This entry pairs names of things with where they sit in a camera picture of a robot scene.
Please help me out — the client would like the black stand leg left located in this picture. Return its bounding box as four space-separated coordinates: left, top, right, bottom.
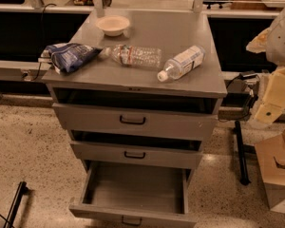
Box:
3 181 29 228

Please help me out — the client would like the black power adapter with cable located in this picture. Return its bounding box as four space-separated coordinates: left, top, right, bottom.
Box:
218 71 260 123

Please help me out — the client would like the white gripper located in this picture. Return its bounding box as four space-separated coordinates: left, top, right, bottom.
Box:
246 28 285 124

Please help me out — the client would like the grey middle drawer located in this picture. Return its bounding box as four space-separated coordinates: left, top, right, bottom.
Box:
70 141 202 169

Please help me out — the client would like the white paper bowl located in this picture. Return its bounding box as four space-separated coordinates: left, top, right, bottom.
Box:
95 15 130 37

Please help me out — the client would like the clear water bottle red label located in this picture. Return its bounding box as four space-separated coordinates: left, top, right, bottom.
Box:
101 45 162 68

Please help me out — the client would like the blue chip bag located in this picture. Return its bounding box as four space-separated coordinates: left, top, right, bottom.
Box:
39 43 102 74

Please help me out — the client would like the grey drawer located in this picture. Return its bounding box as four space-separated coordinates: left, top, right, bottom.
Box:
69 161 195 228
70 141 202 169
53 104 217 141

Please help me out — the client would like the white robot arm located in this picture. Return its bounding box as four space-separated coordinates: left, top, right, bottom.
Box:
246 8 285 126

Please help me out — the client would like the grey bottom drawer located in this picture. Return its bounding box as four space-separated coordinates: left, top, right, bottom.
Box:
69 161 195 228

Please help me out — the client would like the blue label plastic bottle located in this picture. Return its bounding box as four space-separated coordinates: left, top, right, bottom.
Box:
157 46 205 82

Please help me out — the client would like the grey top drawer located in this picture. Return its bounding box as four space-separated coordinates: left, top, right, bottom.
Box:
53 104 217 141

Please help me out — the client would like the grey drawer cabinet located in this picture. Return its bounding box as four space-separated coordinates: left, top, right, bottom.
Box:
41 7 228 228

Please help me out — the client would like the cardboard box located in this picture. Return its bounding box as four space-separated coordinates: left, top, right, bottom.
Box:
255 130 285 214

